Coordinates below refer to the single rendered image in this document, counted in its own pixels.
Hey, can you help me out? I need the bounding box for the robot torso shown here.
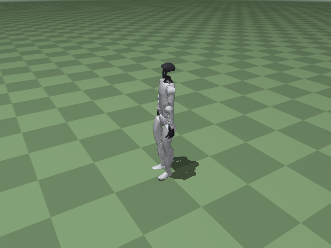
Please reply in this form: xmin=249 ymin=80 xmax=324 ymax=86
xmin=158 ymin=79 xmax=175 ymax=126

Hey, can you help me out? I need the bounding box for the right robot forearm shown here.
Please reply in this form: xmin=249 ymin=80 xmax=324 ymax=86
xmin=157 ymin=100 xmax=161 ymax=114

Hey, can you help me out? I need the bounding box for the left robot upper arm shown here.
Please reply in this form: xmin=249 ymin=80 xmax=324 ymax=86
xmin=165 ymin=86 xmax=175 ymax=113

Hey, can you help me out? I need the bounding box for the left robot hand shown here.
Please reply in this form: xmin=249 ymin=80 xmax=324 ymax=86
xmin=165 ymin=126 xmax=175 ymax=139

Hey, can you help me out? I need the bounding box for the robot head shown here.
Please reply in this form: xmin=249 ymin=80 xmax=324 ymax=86
xmin=161 ymin=63 xmax=175 ymax=83

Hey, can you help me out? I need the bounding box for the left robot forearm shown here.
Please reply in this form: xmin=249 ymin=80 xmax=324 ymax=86
xmin=167 ymin=107 xmax=175 ymax=130

